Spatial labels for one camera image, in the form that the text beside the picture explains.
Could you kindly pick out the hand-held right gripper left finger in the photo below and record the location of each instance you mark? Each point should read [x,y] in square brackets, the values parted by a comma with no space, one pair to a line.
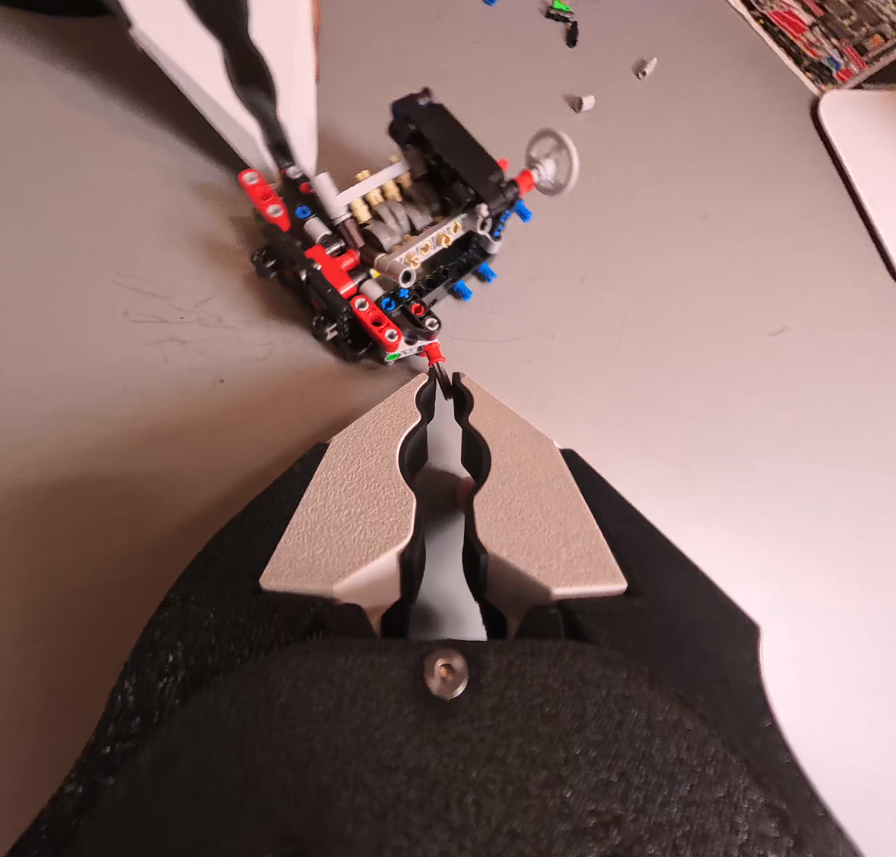
[336,521]

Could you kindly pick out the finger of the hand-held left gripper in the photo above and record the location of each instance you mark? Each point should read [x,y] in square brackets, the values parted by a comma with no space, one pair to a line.
[161,10]
[287,31]

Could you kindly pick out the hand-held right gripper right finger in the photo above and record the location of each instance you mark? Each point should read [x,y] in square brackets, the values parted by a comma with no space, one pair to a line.
[539,528]

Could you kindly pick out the lego car chassis assembly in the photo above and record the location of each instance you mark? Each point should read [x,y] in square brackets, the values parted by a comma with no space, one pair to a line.
[420,206]

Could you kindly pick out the short black lego piece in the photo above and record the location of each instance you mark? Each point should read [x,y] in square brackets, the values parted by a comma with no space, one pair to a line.
[556,17]

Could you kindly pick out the black lego pin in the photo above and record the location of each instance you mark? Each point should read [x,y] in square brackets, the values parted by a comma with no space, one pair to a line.
[572,35]

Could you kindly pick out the light grey lego bush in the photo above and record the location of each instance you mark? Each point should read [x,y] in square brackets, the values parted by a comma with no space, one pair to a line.
[581,103]

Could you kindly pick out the grey lego pin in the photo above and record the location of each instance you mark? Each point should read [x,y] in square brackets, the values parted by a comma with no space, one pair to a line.
[645,67]

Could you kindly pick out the person's right hand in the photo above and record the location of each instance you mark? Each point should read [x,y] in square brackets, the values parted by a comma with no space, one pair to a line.
[462,489]

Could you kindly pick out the white book stand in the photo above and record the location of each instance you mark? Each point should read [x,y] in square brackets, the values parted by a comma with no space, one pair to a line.
[868,150]

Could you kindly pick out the colourful sticker sheet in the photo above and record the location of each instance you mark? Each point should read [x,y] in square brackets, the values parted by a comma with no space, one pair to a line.
[805,10]

